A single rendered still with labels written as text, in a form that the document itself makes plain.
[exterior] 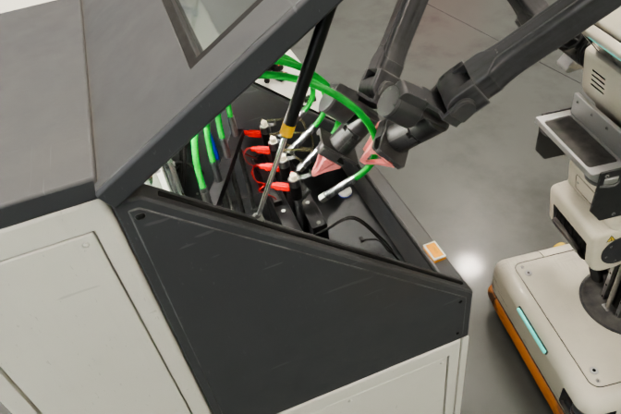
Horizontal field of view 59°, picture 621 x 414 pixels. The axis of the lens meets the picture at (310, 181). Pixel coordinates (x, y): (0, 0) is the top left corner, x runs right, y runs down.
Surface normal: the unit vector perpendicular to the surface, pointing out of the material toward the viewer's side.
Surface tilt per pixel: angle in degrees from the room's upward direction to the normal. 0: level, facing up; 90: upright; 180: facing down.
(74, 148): 0
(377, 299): 90
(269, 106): 90
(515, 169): 0
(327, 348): 90
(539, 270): 0
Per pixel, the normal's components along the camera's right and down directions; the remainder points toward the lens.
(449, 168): -0.12, -0.75
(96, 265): 0.34, 0.58
